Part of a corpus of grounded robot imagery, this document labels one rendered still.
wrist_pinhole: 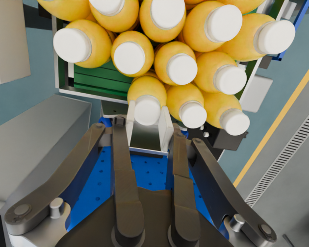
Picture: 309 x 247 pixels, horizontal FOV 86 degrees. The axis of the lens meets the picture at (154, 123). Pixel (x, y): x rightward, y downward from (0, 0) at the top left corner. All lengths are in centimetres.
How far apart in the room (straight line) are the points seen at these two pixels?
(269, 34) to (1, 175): 86
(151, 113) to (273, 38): 18
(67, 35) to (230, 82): 22
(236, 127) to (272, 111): 155
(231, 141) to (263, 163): 172
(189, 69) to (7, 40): 28
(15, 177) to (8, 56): 55
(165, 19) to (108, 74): 26
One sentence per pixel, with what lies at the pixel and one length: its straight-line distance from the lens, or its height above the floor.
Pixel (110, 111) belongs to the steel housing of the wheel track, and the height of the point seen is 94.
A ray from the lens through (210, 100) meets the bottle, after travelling 33.
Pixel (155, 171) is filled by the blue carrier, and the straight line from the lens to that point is 37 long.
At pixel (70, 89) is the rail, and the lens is 41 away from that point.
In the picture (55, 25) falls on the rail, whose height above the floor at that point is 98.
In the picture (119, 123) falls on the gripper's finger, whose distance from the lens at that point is 16.
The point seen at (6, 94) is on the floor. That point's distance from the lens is 178.
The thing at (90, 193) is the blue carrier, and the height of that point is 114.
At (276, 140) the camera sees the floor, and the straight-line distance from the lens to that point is 206.
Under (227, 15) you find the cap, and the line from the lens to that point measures 25.
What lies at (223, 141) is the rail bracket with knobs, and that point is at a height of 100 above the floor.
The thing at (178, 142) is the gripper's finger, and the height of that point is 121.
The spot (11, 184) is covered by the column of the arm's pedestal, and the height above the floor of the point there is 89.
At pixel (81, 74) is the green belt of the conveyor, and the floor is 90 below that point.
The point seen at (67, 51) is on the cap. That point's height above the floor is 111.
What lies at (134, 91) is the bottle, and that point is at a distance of 27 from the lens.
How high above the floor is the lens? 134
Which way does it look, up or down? 64 degrees down
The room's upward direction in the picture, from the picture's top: 174 degrees clockwise
